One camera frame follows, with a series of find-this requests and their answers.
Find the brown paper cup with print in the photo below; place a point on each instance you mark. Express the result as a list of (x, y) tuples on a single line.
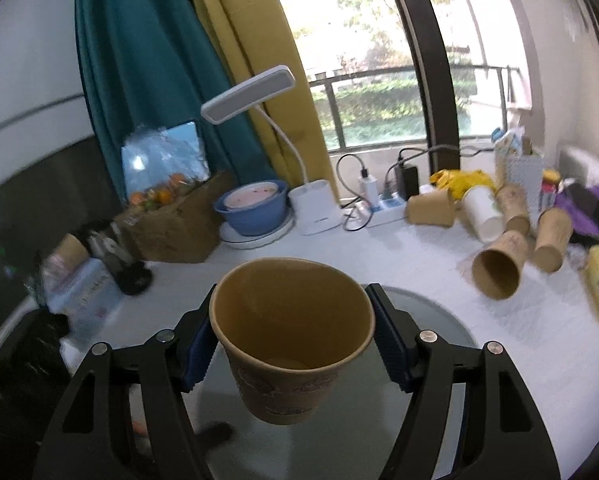
[(289, 328)]

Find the white mesh basket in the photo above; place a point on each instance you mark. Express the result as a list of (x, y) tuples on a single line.
[(523, 170)]

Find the brown paper cup facing camera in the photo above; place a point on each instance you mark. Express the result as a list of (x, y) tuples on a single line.
[(497, 270)]

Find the purple cloth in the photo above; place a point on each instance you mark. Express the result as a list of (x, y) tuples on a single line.
[(582, 205)]

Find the yellow curtain left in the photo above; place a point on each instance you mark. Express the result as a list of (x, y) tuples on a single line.
[(251, 36)]

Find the light blue carton box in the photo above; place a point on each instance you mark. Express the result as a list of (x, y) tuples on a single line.
[(87, 298)]

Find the plastic bag of fruit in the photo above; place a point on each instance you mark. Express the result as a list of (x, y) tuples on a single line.
[(162, 169)]

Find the brown paper cup behind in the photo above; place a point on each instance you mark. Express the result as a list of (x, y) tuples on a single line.
[(435, 208)]

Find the white paper cup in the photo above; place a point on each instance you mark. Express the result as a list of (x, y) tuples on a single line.
[(482, 210)]

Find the white power strip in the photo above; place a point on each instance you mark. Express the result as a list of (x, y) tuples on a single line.
[(389, 211)]

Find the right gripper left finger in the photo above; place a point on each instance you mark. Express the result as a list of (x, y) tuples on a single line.
[(123, 416)]

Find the white charger plug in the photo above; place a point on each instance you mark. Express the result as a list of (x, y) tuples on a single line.
[(368, 188)]

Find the brown paper cup rear right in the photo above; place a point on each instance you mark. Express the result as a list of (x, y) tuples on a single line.
[(513, 204)]

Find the brown paper cup upside down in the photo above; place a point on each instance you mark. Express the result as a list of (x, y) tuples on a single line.
[(554, 230)]

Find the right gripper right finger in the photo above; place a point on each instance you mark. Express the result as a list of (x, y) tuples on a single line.
[(502, 434)]

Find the cardboard box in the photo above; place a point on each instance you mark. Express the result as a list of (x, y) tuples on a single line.
[(185, 231)]

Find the teal curtain left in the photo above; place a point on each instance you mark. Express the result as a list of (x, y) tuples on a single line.
[(150, 63)]

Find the blue bowl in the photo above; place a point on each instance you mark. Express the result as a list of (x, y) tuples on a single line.
[(260, 219)]

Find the black round lid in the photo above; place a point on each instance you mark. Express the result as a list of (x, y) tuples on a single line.
[(133, 279)]

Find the yellow plush toy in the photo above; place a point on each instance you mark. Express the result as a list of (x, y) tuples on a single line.
[(458, 182)]

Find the black power adapter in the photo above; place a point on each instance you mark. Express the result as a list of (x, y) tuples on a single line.
[(407, 180)]

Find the black window frame post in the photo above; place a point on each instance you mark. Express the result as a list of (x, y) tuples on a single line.
[(431, 65)]

